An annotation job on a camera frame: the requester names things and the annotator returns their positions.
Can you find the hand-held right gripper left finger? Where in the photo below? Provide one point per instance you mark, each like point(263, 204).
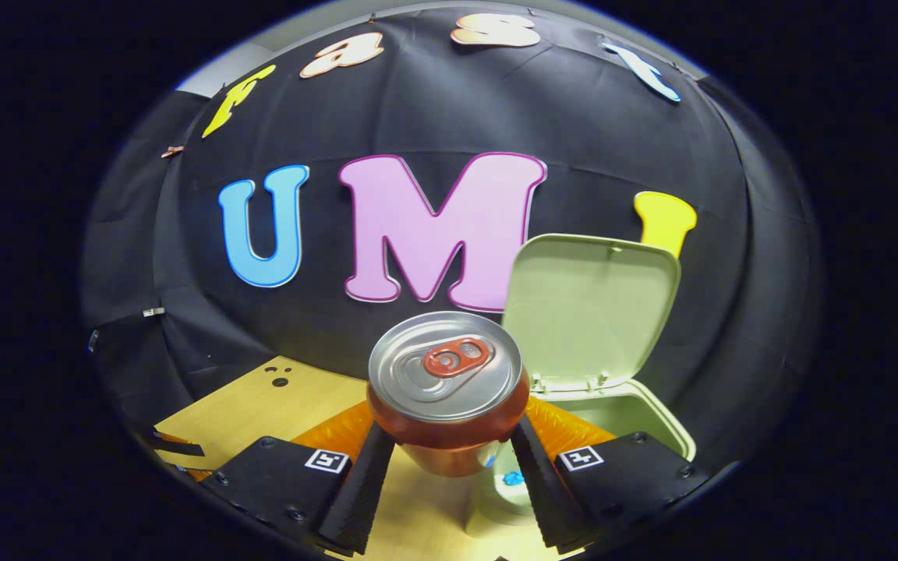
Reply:
point(363, 491)

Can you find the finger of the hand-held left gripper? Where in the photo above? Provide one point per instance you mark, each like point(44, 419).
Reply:
point(176, 447)

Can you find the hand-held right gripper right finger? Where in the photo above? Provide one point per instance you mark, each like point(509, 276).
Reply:
point(542, 491)

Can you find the blue paper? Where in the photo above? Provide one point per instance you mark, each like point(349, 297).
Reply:
point(513, 478)

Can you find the orange pop can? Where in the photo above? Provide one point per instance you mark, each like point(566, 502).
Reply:
point(449, 389)

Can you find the pale green desktop garbage bin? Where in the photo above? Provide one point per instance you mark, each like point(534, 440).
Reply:
point(589, 312)

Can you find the wooden desktop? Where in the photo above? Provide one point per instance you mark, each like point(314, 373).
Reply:
point(277, 413)

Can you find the silver metal clip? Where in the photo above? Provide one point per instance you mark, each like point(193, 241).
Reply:
point(154, 312)

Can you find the black backdrop cloth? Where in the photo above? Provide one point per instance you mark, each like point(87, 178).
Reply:
point(418, 234)

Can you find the copper metal clip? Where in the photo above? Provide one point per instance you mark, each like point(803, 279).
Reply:
point(172, 151)

